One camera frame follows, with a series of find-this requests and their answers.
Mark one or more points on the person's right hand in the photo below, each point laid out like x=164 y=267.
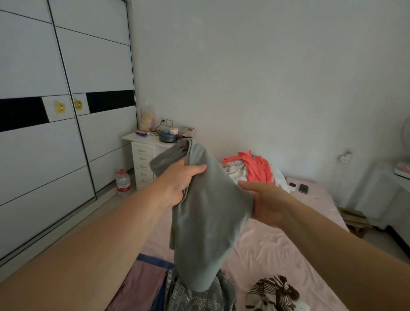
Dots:
x=269 y=205

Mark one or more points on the person's left hand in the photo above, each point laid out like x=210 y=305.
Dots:
x=174 y=182

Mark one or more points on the person's left thumb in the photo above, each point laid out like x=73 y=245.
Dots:
x=196 y=169

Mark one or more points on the person's right thumb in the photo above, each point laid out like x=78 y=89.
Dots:
x=248 y=186

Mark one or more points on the grey cloth garment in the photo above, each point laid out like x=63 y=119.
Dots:
x=208 y=218

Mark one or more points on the person's right forearm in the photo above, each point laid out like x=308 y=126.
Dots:
x=346 y=259

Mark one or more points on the person's left forearm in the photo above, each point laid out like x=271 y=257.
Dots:
x=83 y=253

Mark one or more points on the white crumpled garment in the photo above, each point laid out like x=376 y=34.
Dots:
x=237 y=171

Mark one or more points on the coral red garment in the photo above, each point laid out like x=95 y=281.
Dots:
x=256 y=166

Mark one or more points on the grey metal pot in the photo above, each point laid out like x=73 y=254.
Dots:
x=168 y=136

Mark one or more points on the small white black device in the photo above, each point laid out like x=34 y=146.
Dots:
x=292 y=186

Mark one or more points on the white jar orange label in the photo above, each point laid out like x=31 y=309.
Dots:
x=174 y=130

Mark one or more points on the white drawer nightstand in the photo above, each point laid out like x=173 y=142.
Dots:
x=144 y=157

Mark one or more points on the black smartphone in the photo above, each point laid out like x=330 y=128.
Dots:
x=303 y=188

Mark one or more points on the purple small item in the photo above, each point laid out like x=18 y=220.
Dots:
x=141 y=133

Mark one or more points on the clear bag of snacks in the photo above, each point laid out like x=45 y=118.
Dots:
x=147 y=120

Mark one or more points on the clear plastic water jug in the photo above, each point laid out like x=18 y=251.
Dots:
x=123 y=182

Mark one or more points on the brown white striped garment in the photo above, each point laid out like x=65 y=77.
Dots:
x=275 y=293

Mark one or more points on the wooden stool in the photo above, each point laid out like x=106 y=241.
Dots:
x=354 y=219

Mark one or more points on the grey plaid garment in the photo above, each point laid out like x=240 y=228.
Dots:
x=198 y=294

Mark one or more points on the mauve folded garment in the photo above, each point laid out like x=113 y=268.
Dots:
x=141 y=285

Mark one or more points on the white cabinet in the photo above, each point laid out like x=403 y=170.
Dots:
x=384 y=195

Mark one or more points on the white sliding door wardrobe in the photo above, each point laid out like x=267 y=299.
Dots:
x=48 y=128

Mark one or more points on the white pink box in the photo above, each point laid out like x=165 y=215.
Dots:
x=403 y=169

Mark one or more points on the wall power outlet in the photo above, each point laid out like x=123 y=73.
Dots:
x=167 y=122

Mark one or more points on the white wall plug adapter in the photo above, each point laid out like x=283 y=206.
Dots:
x=345 y=156

